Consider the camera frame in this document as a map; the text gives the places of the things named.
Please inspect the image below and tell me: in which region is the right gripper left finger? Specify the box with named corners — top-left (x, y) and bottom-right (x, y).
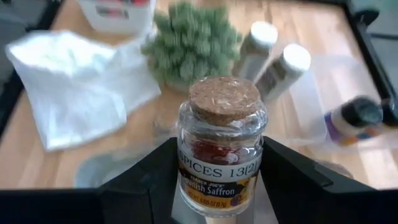
top-left (0, 138), bottom-right (180, 224)

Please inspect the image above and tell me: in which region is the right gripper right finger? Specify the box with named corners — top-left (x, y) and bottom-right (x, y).
top-left (260, 136), bottom-right (398, 224)

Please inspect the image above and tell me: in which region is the black-lid purple-label spice jar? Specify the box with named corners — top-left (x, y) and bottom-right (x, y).
top-left (323, 95), bottom-right (384, 146)

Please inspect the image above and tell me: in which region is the white plastic bag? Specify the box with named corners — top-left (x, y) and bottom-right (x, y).
top-left (4, 29), bottom-right (162, 152)

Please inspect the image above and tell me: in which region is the white-lid spice jar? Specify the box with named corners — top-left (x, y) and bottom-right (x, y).
top-left (254, 43), bottom-right (312, 102)
top-left (233, 21), bottom-right (279, 82)

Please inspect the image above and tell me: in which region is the red spice tin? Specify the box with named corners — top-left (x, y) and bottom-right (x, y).
top-left (123, 0), bottom-right (150, 7)

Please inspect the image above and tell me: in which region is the grey plastic bin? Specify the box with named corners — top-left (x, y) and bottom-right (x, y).
top-left (73, 149), bottom-right (355, 224)

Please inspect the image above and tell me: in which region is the artificial green plant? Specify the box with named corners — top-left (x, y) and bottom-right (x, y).
top-left (141, 1), bottom-right (243, 93)

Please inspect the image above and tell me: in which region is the white plastic bin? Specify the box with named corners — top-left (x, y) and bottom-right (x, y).
top-left (76, 0), bottom-right (158, 35)

